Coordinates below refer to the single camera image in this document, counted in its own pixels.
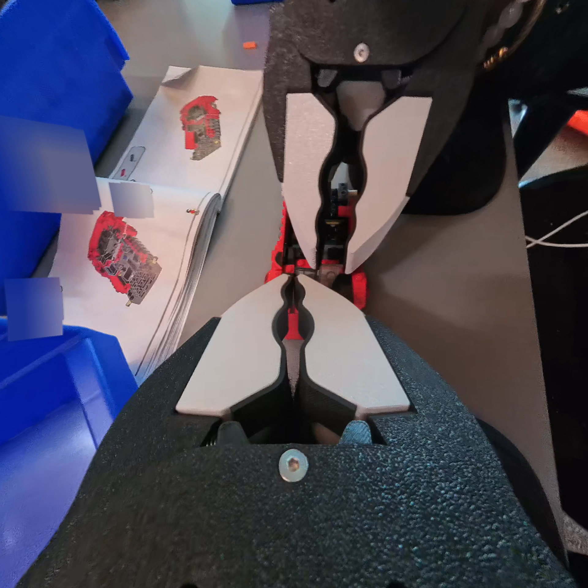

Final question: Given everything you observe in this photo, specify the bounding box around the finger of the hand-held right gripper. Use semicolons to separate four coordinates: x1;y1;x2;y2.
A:
345;96;433;275
281;93;341;269

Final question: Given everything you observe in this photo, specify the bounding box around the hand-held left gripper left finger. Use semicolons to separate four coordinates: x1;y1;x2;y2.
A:
176;276;288;418

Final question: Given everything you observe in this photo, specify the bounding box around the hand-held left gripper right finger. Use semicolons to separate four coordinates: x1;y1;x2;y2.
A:
296;274;411;420

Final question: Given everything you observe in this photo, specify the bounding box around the red toy brick car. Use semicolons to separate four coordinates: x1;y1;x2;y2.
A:
266;163;368;341

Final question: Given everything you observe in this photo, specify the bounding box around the open instruction booklet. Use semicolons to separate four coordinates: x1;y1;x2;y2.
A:
48;64;265;382

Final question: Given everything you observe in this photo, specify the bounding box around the black plastic frame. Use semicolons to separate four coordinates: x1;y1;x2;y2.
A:
507;85;588;184

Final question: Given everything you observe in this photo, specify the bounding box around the white cable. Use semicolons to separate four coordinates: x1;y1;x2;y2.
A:
525;216;588;249

